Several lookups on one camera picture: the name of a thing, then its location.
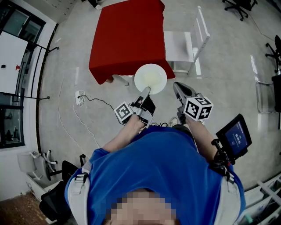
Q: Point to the white plate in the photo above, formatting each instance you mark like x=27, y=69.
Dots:
x=151, y=67

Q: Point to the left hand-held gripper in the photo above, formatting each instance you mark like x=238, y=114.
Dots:
x=123, y=112

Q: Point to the person's right forearm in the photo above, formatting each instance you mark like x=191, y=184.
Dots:
x=202, y=138

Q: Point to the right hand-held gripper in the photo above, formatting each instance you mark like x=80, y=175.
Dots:
x=197, y=109

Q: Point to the white shelf unit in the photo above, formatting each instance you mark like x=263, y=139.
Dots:
x=267, y=186

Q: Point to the person's blue shirt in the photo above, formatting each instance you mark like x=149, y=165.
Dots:
x=153, y=164

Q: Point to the black framed glass partition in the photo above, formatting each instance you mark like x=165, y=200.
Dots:
x=15, y=22

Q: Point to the whiteboard on black stand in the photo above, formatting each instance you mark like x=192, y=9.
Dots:
x=11, y=55

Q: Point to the overturned white office chair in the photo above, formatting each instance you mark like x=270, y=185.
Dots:
x=27, y=162

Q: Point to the person's white shoe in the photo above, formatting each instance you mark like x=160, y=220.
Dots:
x=173, y=122

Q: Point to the person's left forearm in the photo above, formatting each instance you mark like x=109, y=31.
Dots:
x=123, y=136

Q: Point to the person's face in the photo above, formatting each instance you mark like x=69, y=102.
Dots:
x=140, y=208

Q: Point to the white low shelf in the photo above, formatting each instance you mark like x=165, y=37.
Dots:
x=41, y=186

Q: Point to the black small monitor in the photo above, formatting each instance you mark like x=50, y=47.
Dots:
x=236, y=137

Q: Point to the person's dark trousers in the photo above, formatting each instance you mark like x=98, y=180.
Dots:
x=184, y=129

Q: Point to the red whiteboard magnet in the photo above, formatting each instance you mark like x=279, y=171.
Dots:
x=18, y=67

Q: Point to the black office chair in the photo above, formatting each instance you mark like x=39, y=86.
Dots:
x=277, y=52
x=241, y=4
x=277, y=99
x=52, y=202

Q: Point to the red cloth covered table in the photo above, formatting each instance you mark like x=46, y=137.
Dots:
x=127, y=33

